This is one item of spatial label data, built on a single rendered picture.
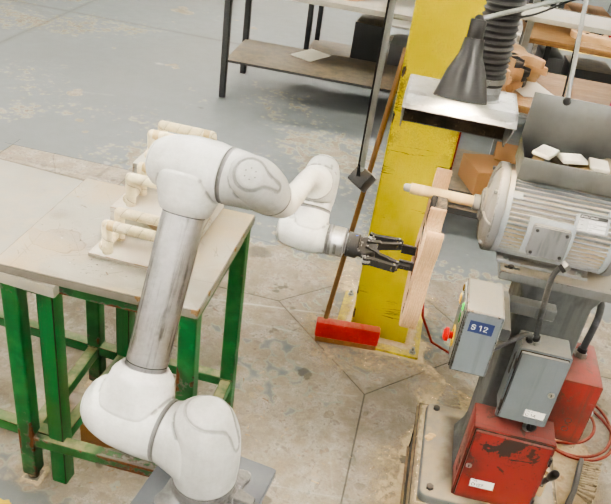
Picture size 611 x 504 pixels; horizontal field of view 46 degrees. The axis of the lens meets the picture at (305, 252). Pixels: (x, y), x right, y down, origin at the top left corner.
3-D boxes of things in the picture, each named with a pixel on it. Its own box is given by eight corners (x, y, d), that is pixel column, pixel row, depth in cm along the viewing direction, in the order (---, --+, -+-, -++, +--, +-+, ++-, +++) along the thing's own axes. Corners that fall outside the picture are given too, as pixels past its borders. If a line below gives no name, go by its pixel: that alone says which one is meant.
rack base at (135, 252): (192, 251, 222) (192, 247, 221) (174, 277, 209) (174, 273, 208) (109, 232, 225) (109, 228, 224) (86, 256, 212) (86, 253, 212)
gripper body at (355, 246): (346, 244, 218) (376, 251, 217) (341, 261, 212) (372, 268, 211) (350, 225, 214) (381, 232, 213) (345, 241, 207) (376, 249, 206)
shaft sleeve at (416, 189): (474, 194, 204) (474, 197, 201) (471, 205, 205) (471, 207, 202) (411, 181, 206) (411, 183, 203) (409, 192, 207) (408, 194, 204)
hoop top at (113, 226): (168, 241, 208) (169, 232, 206) (163, 246, 206) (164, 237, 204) (104, 225, 211) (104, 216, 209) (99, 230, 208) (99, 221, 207)
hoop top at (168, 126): (217, 140, 234) (218, 130, 232) (214, 143, 231) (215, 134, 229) (160, 127, 236) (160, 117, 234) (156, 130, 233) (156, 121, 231)
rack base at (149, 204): (210, 226, 235) (211, 202, 230) (192, 252, 221) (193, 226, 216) (131, 209, 238) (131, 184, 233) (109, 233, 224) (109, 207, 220)
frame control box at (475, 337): (528, 357, 209) (555, 285, 195) (532, 407, 191) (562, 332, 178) (444, 337, 212) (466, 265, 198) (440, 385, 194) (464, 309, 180)
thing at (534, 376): (542, 407, 222) (603, 260, 193) (544, 431, 213) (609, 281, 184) (493, 395, 224) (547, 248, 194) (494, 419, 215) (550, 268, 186)
